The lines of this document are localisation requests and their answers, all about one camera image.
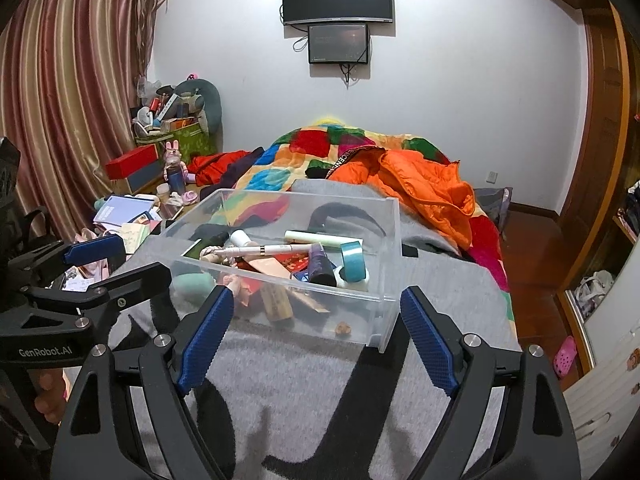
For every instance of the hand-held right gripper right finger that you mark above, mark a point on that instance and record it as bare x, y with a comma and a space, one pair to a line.
430, 345

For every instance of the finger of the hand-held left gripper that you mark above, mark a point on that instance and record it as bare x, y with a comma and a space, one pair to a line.
130, 280
95, 250

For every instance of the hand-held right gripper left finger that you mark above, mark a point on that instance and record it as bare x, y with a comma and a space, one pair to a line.
205, 340

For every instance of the teal bottle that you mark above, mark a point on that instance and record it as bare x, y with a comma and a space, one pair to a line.
187, 282

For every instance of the clear plastic bin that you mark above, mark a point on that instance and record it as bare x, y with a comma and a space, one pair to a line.
370, 325

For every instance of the small brown nut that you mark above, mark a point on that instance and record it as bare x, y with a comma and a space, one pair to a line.
343, 328

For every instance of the dark green bottle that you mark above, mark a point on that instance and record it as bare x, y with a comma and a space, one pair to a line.
210, 232

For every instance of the white round jar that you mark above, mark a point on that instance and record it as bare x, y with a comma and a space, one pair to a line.
345, 283

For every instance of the beige cosmetic pen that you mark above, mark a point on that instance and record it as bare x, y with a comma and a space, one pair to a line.
270, 248

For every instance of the red foil packet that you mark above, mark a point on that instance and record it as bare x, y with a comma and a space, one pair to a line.
287, 263

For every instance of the dark blue sachet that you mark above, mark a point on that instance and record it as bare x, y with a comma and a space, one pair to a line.
299, 276

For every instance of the blue tape roll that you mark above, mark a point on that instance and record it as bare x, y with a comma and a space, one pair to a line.
350, 260

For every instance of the purple bottle black cap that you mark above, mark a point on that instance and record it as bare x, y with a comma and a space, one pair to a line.
320, 265

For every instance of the light green tube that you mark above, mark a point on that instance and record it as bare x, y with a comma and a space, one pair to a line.
320, 237

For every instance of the person's left hand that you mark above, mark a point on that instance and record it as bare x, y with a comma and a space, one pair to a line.
47, 395

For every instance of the beige printed box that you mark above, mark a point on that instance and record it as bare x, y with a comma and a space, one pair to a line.
132, 237

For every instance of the lilac notebook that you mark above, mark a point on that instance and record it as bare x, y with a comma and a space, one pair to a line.
122, 210

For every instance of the black chair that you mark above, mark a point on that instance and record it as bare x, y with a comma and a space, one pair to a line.
32, 225

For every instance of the dark blue box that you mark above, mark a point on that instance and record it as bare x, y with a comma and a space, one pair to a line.
145, 178

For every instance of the beige cup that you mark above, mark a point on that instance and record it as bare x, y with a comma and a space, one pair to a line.
163, 192

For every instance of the red box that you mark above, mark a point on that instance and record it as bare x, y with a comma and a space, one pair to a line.
132, 162

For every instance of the blue water bottle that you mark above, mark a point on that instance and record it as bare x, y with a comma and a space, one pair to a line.
175, 178

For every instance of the pink rabbit toy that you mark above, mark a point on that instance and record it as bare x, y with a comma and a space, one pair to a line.
173, 151

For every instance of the pink clog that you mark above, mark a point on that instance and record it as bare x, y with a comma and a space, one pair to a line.
565, 355

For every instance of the red jacket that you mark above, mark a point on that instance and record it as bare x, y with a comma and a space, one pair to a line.
215, 165

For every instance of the green printed bag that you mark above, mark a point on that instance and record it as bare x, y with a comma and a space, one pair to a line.
190, 142

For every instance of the grey fabric bag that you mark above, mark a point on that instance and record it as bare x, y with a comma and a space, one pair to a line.
492, 207

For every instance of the orange jacket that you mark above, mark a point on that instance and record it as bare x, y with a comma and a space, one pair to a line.
425, 190

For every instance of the dark purple garment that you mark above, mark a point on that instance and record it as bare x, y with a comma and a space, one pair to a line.
242, 172

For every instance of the pile of assorted clutter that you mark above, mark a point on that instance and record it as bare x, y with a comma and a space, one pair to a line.
160, 105

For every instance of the striped curtain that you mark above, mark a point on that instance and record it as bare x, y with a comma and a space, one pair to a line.
65, 85

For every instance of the white shoes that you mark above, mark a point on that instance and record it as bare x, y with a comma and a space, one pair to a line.
595, 285

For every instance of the white drawer cabinet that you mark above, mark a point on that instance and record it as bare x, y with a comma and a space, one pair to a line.
600, 400

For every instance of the grey green pillow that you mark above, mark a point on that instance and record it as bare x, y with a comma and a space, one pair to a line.
212, 105

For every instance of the white wardrobe door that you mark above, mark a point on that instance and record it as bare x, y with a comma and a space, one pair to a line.
615, 310

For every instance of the colourful patchwork quilt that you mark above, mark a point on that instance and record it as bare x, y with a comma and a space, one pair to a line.
300, 160

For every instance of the wooden shelf unit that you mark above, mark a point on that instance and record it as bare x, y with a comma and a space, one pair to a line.
630, 215

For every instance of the wooden door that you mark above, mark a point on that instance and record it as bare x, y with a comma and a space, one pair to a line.
595, 110

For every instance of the small black monitor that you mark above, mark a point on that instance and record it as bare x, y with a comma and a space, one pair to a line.
337, 42

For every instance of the wall socket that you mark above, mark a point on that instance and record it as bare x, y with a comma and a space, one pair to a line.
492, 176

